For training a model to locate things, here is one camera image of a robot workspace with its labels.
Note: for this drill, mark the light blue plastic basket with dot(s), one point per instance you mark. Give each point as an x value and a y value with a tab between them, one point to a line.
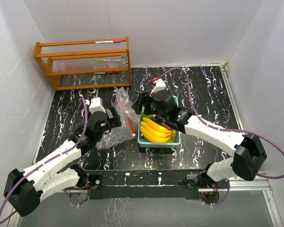
144	143

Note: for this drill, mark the pink white marker pen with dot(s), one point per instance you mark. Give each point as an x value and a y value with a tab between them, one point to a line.
108	42

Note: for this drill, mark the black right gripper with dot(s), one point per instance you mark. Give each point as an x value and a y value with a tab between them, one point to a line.
145	98

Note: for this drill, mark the small grey clip box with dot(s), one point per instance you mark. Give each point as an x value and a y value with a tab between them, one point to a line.
124	59

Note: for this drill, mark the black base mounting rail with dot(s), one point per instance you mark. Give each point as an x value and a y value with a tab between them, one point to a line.
108	184

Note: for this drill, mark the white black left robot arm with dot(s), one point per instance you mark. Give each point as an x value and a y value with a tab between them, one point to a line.
24	190

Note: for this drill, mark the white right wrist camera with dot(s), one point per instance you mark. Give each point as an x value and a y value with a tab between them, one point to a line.
159	86

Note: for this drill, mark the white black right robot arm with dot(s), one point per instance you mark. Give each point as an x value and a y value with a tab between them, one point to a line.
246	151

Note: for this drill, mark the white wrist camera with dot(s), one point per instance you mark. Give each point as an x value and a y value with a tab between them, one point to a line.
159	86
95	105

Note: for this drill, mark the yellow banana bunch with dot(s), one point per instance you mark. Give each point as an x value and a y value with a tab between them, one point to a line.
156	133

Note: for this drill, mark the orange wooden shelf rack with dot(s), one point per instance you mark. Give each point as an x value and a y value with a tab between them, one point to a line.
60	59

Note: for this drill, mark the green white marker pen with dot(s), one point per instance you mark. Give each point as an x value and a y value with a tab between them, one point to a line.
108	60

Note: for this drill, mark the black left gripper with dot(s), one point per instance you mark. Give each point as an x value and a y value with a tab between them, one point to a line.
113	122

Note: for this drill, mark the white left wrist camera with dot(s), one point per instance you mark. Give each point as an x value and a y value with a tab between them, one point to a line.
95	105

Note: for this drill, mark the dark green round vegetable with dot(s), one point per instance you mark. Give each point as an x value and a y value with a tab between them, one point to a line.
151	116

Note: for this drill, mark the black grape bunch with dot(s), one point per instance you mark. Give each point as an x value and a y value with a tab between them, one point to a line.
159	121

